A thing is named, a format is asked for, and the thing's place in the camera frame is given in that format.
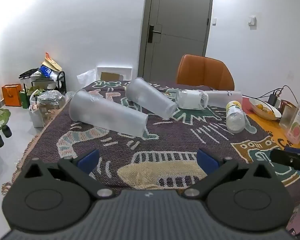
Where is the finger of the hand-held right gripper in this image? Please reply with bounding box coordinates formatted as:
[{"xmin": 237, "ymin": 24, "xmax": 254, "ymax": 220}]
[{"xmin": 269, "ymin": 147, "xmax": 300, "ymax": 177}]

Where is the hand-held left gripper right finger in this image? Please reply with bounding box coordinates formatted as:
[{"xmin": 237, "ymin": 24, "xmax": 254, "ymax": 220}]
[{"xmin": 184, "ymin": 149, "xmax": 282, "ymax": 200}]

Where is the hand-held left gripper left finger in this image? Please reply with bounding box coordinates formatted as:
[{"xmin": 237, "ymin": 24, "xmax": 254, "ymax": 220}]
[{"xmin": 15, "ymin": 149, "xmax": 113, "ymax": 200}]

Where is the large frosted plastic cup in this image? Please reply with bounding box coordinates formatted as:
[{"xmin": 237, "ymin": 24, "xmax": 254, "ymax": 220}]
[{"xmin": 69, "ymin": 89, "xmax": 149, "ymax": 138}]

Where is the frosted cup with white sleeve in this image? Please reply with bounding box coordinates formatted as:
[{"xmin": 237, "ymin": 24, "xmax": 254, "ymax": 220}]
[{"xmin": 176, "ymin": 89, "xmax": 209, "ymax": 110}]

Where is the slim frosted plastic cup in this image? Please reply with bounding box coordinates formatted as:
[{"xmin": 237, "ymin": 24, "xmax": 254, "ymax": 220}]
[{"xmin": 206, "ymin": 90, "xmax": 243, "ymax": 109}]

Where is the pink label drink bottle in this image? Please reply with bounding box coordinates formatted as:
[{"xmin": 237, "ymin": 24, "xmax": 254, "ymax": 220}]
[{"xmin": 285, "ymin": 91, "xmax": 300, "ymax": 145}]

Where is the clear drinking glass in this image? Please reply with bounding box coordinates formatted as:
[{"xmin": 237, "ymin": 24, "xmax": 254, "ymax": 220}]
[{"xmin": 279, "ymin": 104, "xmax": 298, "ymax": 130}]

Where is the printed blanket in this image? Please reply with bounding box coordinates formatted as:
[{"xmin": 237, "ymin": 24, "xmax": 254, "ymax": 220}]
[{"xmin": 1, "ymin": 80, "xmax": 300, "ymax": 205}]

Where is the yellow label plastic bottle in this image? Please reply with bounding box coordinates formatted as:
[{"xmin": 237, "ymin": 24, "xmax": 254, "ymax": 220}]
[{"xmin": 226, "ymin": 100, "xmax": 248, "ymax": 133}]

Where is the white bowl of oranges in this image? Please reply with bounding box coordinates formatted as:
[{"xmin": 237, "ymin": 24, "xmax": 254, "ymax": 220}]
[{"xmin": 249, "ymin": 97, "xmax": 282, "ymax": 121}]

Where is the black power adapter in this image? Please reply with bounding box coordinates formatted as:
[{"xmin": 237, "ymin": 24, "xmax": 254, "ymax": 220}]
[{"xmin": 267, "ymin": 94, "xmax": 282, "ymax": 107}]

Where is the clear plastic jar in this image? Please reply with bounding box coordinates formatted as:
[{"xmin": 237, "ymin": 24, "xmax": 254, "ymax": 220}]
[{"xmin": 37, "ymin": 90, "xmax": 66, "ymax": 128}]

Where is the white plastic bag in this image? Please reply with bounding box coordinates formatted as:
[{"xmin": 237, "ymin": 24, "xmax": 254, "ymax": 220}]
[{"xmin": 77, "ymin": 69, "xmax": 98, "ymax": 91}]

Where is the black metal rack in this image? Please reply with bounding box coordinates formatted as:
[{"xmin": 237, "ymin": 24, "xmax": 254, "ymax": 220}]
[{"xmin": 30, "ymin": 71, "xmax": 67, "ymax": 96}]

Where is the brown cardboard piece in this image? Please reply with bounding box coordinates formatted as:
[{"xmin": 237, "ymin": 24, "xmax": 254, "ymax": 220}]
[{"xmin": 101, "ymin": 72, "xmax": 121, "ymax": 81}]

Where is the green bag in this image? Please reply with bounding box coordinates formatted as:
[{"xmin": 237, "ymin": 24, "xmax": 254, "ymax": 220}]
[{"xmin": 19, "ymin": 90, "xmax": 31, "ymax": 109}]

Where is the orange chair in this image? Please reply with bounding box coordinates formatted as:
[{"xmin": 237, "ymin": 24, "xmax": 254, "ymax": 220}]
[{"xmin": 175, "ymin": 54, "xmax": 235, "ymax": 91}]

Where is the blue and white packet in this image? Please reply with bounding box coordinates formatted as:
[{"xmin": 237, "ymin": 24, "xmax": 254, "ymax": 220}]
[{"xmin": 40, "ymin": 65, "xmax": 53, "ymax": 78}]

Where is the white storage box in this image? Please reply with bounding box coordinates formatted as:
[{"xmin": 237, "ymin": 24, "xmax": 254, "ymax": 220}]
[{"xmin": 19, "ymin": 76, "xmax": 32, "ymax": 90}]

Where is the orange paper bag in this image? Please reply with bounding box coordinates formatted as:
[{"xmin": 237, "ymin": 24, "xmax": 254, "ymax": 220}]
[{"xmin": 1, "ymin": 84, "xmax": 23, "ymax": 107}]

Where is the brown paper bag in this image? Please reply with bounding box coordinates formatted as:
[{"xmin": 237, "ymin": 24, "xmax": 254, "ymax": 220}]
[{"xmin": 41, "ymin": 52, "xmax": 63, "ymax": 72}]

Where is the grey door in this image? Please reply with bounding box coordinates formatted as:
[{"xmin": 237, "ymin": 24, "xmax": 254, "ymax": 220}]
[{"xmin": 137, "ymin": 0, "xmax": 214, "ymax": 82}]

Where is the black cable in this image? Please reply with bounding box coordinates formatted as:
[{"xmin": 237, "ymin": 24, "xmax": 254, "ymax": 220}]
[{"xmin": 242, "ymin": 85, "xmax": 300, "ymax": 104}]

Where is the black door lock handle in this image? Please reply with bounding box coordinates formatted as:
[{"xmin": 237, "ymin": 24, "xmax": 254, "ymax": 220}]
[{"xmin": 148, "ymin": 25, "xmax": 162, "ymax": 43}]

